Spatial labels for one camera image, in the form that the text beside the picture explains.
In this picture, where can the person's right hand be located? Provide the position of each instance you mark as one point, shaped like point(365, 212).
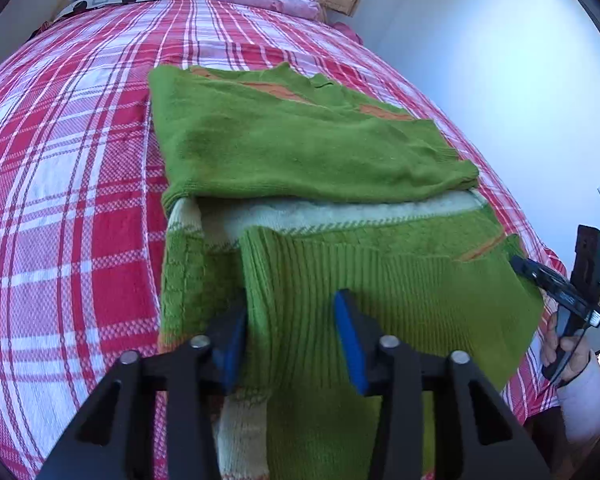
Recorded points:
point(568, 355)

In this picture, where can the green striped knit sweater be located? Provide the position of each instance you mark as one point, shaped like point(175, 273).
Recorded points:
point(286, 189)

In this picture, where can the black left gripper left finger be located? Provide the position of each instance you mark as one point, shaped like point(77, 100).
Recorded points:
point(112, 434)

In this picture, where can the red white plaid bedspread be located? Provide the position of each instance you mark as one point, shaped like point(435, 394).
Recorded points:
point(81, 224)

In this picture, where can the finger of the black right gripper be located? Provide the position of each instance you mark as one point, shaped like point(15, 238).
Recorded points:
point(540, 277)

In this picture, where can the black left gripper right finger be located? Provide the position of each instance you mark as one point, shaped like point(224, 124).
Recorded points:
point(476, 435)

